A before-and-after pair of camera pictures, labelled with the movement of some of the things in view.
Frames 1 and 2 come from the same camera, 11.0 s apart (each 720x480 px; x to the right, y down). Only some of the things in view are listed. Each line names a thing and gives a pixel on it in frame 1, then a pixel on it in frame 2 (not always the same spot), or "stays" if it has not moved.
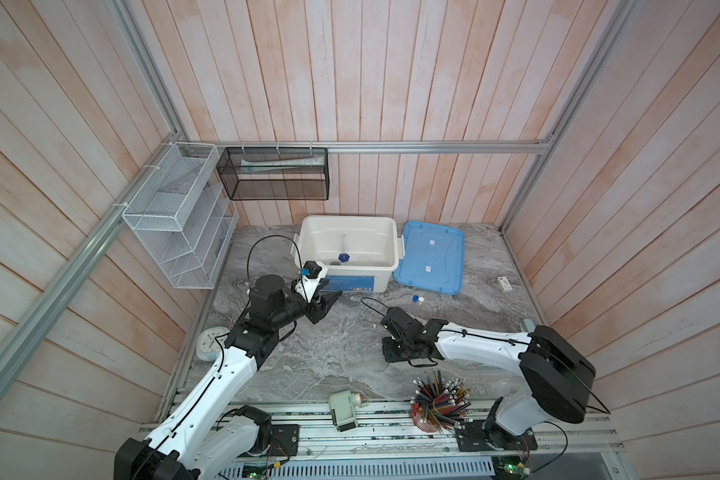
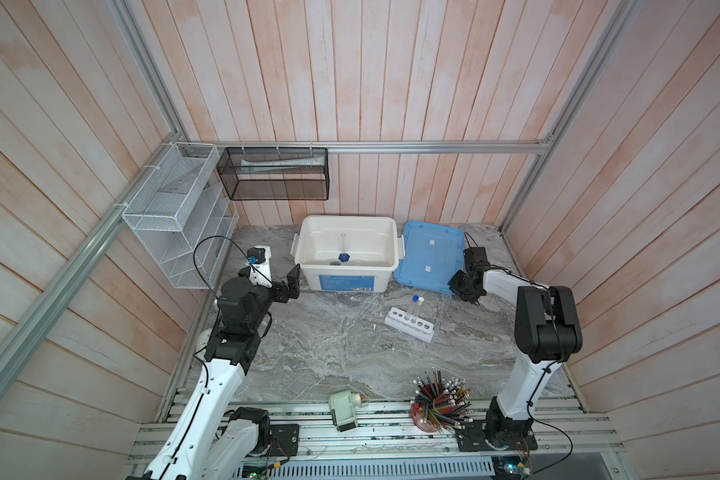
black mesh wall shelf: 275,173 stays
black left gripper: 318,310 -> 283,295
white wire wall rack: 183,211 stays
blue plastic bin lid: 433,257 stays
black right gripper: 387,351 -> 453,286
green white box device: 342,406 stays
